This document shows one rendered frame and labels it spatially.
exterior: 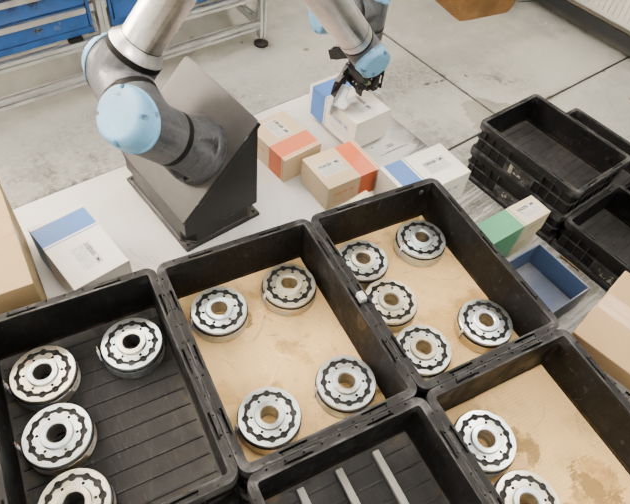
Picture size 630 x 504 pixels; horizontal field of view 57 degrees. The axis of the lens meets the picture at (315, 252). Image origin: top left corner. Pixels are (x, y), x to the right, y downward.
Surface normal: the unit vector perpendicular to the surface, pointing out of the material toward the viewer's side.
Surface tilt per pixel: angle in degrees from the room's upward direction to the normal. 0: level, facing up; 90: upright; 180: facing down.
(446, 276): 0
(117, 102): 46
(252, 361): 0
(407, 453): 0
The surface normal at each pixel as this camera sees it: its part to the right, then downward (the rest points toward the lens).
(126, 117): -0.40, -0.04
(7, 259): 0.08, -0.62
